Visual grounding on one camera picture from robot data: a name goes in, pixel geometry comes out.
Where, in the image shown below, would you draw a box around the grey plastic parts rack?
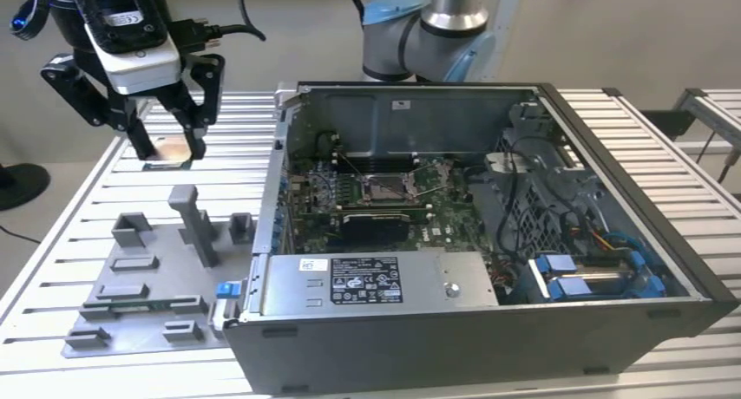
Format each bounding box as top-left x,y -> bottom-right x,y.
60,184 -> 259,359

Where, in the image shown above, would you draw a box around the green RAM stick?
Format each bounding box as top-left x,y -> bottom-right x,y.
83,298 -> 202,314

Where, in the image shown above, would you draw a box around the metal socket cover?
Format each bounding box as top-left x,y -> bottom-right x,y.
412,158 -> 462,192

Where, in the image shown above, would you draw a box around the black internal cable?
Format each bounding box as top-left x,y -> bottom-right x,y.
494,154 -> 532,261

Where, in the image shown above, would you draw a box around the silver power supply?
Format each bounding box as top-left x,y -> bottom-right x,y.
258,251 -> 501,318

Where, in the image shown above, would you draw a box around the black power supply label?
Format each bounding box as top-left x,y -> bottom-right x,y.
327,256 -> 404,305

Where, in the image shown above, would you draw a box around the grey metal drive cage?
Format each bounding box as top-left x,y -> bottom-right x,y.
466,102 -> 610,262

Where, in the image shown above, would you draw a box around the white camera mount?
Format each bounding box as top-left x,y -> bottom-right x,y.
91,36 -> 186,95

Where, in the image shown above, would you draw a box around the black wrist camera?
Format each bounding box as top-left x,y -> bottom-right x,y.
74,0 -> 173,54

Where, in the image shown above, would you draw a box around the black RAM slot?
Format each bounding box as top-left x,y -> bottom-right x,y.
333,152 -> 422,165
331,202 -> 434,214

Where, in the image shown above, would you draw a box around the thin metal locking lever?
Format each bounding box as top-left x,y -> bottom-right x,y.
420,176 -> 462,198
335,149 -> 373,180

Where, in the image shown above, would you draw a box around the blue and silver disk carrier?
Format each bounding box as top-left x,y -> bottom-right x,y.
207,279 -> 251,335

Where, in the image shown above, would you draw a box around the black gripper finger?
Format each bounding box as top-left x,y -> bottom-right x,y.
39,54 -> 158,161
170,53 -> 229,162

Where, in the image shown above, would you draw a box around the black round stand base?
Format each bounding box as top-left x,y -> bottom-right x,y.
0,162 -> 52,212

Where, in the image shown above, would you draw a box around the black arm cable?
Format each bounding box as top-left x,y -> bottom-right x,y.
338,0 -> 369,25

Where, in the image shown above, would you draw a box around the black ribbon cable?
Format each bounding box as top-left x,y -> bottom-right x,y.
10,0 -> 52,41

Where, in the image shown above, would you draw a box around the thin black floor cable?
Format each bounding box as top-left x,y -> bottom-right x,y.
0,223 -> 42,245

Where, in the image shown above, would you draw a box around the silver square CPU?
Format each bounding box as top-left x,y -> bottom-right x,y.
143,135 -> 197,172

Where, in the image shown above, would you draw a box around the red and yellow wires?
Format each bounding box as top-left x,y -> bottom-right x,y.
589,227 -> 616,255

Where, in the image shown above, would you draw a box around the black camera plug cable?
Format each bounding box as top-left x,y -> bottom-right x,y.
167,0 -> 269,54

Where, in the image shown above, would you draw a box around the green motherboard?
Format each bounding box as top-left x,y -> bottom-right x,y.
283,154 -> 506,262

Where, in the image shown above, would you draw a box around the black PC case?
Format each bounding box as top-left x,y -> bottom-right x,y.
222,81 -> 741,396

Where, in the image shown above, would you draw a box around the black graphics card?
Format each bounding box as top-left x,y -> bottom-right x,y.
337,212 -> 433,249

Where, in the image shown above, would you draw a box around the CPU socket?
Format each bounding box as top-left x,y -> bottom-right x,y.
354,173 -> 424,207

